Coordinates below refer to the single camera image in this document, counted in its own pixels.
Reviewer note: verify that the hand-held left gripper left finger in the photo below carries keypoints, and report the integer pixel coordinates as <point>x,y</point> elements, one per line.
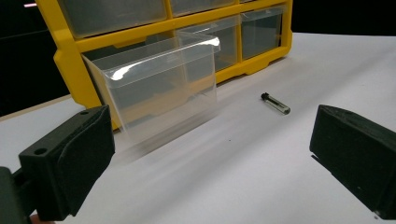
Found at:
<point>65,161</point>

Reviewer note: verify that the clear plastic drawer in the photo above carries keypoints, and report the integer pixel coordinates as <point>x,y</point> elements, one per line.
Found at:
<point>199,5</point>
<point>162,90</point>
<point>261,32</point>
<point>112,14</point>
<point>224,43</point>

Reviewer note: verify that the yellow drawer cabinet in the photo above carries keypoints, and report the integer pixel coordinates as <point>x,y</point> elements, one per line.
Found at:
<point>70,62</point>

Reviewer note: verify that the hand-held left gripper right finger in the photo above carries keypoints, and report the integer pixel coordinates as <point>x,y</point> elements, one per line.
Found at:
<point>358,155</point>

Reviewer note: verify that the small glass vial black cap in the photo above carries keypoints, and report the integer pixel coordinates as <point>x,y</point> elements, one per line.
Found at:
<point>275,103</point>

